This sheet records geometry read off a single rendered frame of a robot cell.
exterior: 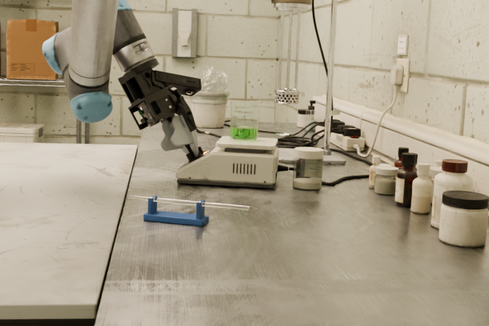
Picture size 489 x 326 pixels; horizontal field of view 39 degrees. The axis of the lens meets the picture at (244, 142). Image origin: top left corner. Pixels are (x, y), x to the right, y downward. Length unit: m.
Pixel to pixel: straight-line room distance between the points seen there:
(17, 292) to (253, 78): 3.09
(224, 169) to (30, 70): 2.20
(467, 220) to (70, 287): 0.56
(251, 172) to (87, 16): 0.44
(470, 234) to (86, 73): 0.70
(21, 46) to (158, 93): 2.14
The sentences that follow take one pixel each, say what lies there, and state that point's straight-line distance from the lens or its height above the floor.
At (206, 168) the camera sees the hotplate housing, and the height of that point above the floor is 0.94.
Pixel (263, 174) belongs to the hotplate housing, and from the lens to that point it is 1.36.
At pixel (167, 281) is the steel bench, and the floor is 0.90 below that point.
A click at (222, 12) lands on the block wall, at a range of 3.78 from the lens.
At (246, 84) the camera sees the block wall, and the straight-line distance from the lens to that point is 3.80.
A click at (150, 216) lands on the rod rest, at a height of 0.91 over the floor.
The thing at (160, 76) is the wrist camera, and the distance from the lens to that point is 1.40.
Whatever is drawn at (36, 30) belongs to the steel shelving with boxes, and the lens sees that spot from 3.46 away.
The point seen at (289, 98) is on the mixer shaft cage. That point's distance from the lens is 1.76.
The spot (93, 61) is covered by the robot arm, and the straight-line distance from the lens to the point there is 1.25.
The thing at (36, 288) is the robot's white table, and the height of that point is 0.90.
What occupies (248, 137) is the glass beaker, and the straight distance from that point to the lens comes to 1.41.
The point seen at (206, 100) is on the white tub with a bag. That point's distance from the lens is 2.35.
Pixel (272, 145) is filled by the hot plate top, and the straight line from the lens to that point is 1.37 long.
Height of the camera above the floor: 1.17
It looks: 8 degrees down
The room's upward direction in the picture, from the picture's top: 2 degrees clockwise
